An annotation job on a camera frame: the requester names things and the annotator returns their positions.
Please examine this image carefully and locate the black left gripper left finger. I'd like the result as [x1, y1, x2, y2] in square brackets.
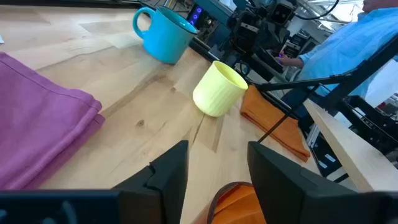
[112, 140, 190, 224]

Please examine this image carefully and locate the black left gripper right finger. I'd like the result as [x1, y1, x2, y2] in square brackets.
[247, 141, 398, 224]

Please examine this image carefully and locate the orange cup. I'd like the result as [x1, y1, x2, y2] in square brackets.
[194, 181, 267, 224]

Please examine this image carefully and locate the pale yellow ribbed cup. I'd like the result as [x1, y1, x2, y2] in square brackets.
[192, 60, 249, 118]

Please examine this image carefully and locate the blue ceramic mug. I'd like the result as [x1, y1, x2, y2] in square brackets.
[132, 6, 199, 65]

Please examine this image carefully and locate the orange folded cloth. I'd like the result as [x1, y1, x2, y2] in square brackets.
[239, 85, 312, 162]

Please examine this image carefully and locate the black equipment rack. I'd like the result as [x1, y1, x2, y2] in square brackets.
[335, 95, 398, 155]

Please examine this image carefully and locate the purple folded cloth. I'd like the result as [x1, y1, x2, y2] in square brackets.
[0, 52, 106, 190]

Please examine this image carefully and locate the person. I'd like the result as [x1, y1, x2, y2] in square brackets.
[274, 0, 398, 108]

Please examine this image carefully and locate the computer tower with purple lights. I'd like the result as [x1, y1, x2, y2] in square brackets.
[186, 2, 220, 43]

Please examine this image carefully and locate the black cable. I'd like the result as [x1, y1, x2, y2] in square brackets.
[294, 0, 340, 21]

